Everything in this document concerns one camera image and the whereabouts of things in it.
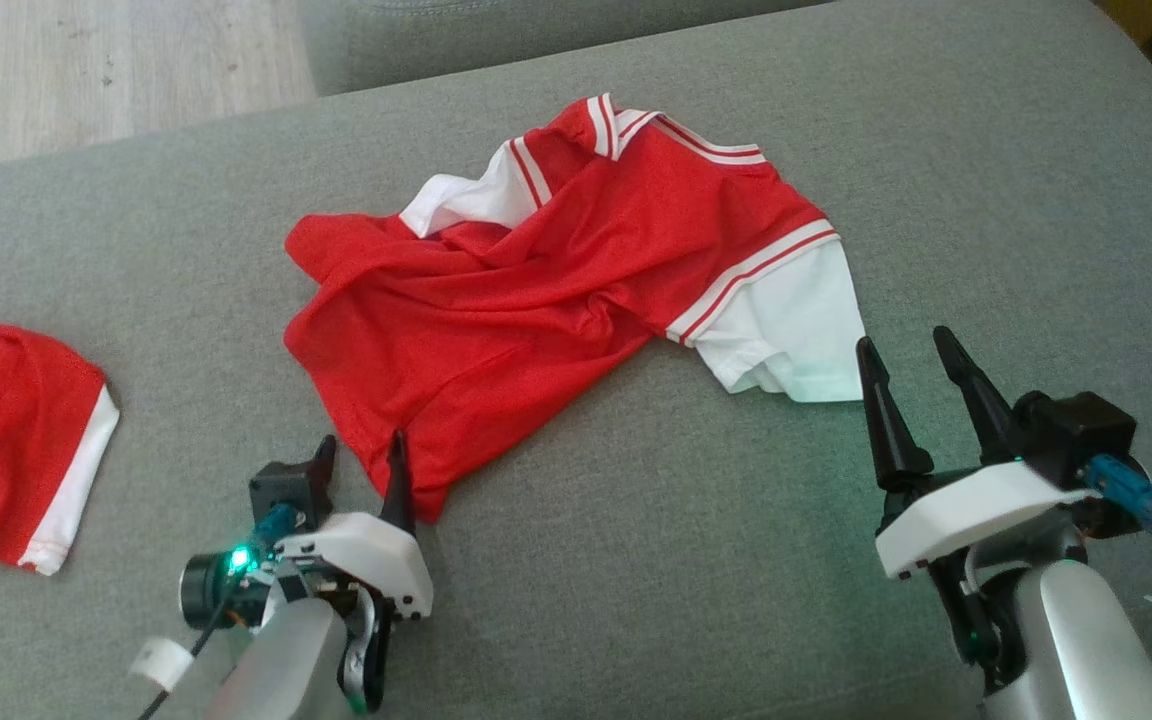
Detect wide yellow sofa back cushion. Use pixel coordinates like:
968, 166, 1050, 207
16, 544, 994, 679
1093, 0, 1152, 47

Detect large grey sofa seat cushion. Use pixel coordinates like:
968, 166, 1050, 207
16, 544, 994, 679
0, 0, 1152, 720

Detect blue camera cable plug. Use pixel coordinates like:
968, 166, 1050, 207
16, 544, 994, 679
252, 502, 299, 548
1085, 454, 1152, 533

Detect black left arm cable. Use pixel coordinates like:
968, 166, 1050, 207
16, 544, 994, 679
136, 585, 242, 720

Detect blue left camera cable plug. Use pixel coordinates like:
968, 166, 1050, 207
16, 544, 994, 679
252, 502, 299, 548

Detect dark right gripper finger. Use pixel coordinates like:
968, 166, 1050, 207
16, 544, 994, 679
855, 336, 936, 492
932, 325, 1026, 467

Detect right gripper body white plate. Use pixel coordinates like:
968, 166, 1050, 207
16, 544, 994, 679
873, 456, 1102, 668

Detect blue right camera cable plug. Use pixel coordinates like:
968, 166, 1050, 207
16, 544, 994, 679
1085, 454, 1152, 533

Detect red shorts with white hem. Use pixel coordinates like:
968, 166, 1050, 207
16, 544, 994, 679
0, 311, 123, 578

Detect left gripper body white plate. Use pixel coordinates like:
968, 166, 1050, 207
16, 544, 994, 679
180, 511, 435, 715

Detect red jersey with white sleeves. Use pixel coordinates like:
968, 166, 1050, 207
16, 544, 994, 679
282, 92, 868, 525

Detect white cable label tape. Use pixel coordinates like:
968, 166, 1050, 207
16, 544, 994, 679
128, 637, 195, 694

